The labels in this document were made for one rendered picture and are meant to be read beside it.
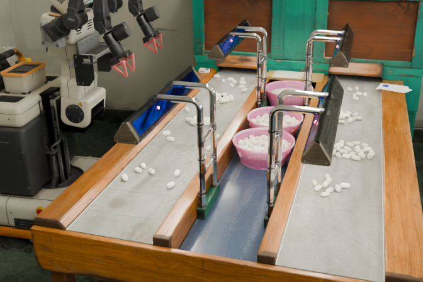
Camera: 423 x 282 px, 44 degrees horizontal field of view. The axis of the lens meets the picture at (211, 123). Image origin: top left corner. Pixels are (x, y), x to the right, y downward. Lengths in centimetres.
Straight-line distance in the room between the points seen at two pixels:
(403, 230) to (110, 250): 91
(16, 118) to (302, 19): 166
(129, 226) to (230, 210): 39
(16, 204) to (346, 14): 209
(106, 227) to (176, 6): 265
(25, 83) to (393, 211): 191
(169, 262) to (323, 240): 48
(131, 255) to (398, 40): 204
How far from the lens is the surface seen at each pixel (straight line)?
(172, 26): 416
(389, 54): 315
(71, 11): 243
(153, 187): 194
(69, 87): 273
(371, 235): 172
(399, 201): 188
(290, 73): 312
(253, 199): 198
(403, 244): 167
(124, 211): 182
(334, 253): 162
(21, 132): 278
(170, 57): 423
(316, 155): 143
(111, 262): 173
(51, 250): 182
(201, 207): 185
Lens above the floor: 168
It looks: 22 degrees down
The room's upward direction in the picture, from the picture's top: 1 degrees counter-clockwise
